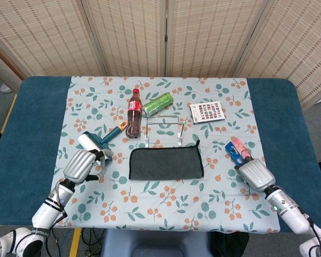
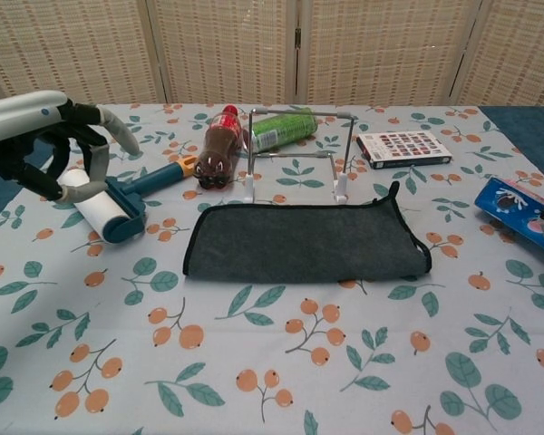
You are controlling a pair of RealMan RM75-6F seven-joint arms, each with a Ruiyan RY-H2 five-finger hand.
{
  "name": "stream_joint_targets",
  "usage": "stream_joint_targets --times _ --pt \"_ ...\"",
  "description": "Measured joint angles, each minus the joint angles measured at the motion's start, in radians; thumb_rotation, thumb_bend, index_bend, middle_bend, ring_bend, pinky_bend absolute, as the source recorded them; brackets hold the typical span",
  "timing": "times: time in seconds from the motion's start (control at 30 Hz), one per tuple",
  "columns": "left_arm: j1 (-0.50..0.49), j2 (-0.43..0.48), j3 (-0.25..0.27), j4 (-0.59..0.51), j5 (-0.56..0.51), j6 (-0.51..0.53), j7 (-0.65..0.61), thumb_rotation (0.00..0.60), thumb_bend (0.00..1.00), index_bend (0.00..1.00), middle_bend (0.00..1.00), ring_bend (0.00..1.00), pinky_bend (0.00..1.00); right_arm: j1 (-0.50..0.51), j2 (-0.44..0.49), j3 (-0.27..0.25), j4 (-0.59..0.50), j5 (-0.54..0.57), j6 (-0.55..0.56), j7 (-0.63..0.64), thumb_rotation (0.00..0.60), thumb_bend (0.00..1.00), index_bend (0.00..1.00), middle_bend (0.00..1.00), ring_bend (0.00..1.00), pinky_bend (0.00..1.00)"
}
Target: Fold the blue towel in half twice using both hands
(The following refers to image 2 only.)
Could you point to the blue sandwich cookie box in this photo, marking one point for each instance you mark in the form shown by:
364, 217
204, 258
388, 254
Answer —
508, 204

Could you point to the black box with picture grid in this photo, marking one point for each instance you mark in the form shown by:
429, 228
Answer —
403, 147

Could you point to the cola bottle with red cap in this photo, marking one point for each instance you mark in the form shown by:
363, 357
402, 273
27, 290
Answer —
215, 154

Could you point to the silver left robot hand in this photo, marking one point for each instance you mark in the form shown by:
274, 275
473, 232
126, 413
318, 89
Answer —
13, 118

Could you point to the floral print tablecloth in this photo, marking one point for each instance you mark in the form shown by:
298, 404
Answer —
118, 362

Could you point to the blue microfiber cloth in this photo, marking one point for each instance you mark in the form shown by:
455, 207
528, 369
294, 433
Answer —
299, 244

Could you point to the woven bamboo screen panel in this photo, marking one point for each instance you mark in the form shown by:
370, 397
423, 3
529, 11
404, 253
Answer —
390, 45
72, 45
226, 45
521, 50

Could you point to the teal table cover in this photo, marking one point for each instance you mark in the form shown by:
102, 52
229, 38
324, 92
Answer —
526, 127

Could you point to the metal screen hinge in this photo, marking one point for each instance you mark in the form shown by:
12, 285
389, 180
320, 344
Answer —
298, 38

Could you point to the green drink can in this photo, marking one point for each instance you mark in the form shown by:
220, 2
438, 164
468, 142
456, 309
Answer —
285, 127

